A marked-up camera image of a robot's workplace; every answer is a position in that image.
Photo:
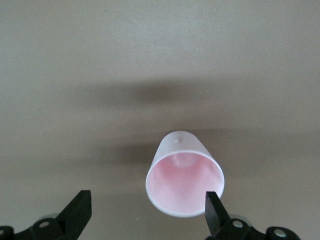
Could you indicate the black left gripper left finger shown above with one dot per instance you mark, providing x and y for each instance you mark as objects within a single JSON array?
[{"x": 72, "y": 220}]

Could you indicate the brown table cover sheet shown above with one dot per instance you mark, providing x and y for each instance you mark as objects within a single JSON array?
[{"x": 100, "y": 62}]

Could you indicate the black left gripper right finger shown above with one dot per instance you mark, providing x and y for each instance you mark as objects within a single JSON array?
[{"x": 217, "y": 220}]

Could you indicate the pink plastic cup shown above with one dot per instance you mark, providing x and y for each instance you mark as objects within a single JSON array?
[{"x": 185, "y": 180}]

